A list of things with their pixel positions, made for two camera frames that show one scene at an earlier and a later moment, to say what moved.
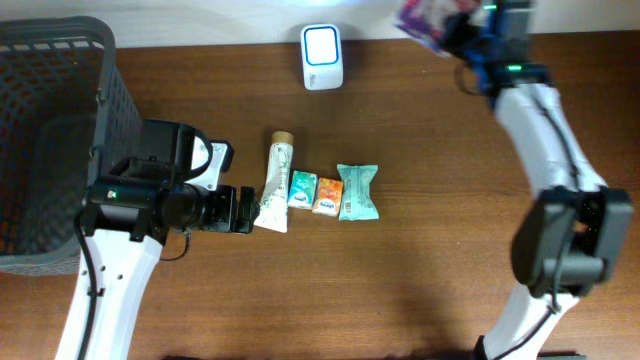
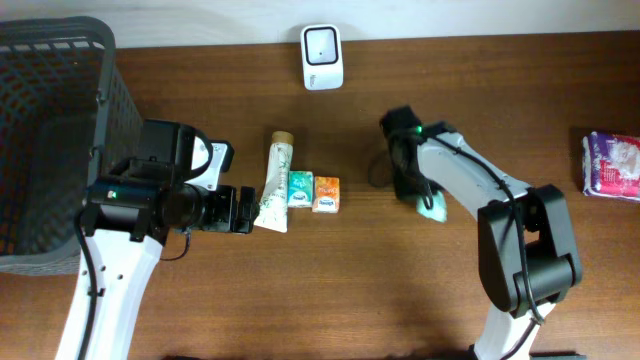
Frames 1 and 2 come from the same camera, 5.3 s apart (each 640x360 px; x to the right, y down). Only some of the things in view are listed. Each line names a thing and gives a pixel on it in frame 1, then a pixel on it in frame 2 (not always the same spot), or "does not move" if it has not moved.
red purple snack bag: (424, 20) → (611, 166)
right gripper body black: (466, 41) → (407, 187)
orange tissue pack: (328, 199) does not move
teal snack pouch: (357, 198) → (438, 211)
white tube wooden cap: (272, 211) does not move
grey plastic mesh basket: (67, 119) does not move
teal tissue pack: (303, 190) does not move
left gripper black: (225, 219) does not move
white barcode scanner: (322, 56) does not move
